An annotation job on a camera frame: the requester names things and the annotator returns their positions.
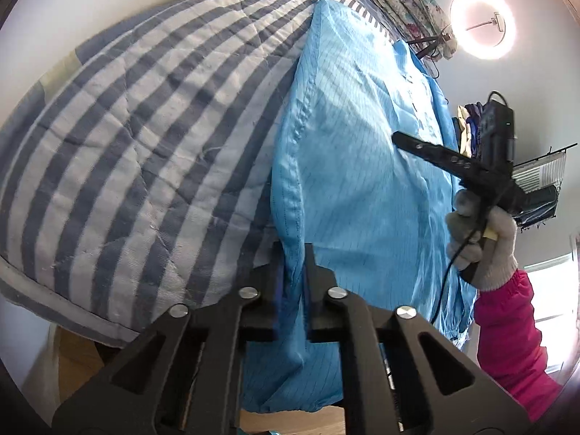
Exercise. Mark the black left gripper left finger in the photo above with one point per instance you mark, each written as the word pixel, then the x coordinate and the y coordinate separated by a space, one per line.
pixel 184 373

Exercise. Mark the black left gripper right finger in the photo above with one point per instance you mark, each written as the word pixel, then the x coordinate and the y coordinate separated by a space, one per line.
pixel 399 374

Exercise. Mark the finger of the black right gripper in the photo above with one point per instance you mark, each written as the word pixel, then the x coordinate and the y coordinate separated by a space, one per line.
pixel 438 155

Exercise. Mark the light blue striped garment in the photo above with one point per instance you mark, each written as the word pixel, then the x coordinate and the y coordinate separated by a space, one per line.
pixel 374 215

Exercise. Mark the pink sleeved right forearm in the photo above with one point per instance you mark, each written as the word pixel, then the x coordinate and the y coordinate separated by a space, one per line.
pixel 510 347

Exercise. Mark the dark clothes on rack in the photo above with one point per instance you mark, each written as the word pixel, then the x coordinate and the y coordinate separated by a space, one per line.
pixel 540 206

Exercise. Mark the black metal clothes rack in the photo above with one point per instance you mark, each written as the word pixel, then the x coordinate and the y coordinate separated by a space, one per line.
pixel 541 180

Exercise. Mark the white gloved right hand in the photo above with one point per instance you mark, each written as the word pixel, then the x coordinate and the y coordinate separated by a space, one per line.
pixel 484 255

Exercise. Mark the striped cloth on rack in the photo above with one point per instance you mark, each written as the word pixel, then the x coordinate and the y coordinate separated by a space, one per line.
pixel 545 171

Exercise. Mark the floral folded bedding pile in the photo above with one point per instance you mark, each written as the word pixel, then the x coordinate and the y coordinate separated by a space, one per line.
pixel 421 18

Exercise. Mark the blue white striped quilt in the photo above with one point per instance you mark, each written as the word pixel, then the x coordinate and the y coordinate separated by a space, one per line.
pixel 136 174

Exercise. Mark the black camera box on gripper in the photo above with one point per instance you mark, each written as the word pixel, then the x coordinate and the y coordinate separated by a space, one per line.
pixel 496 135

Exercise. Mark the window with frame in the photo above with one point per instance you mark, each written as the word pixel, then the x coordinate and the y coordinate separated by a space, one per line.
pixel 555 284

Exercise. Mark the ring light on tripod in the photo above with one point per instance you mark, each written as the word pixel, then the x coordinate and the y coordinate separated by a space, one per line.
pixel 485 29

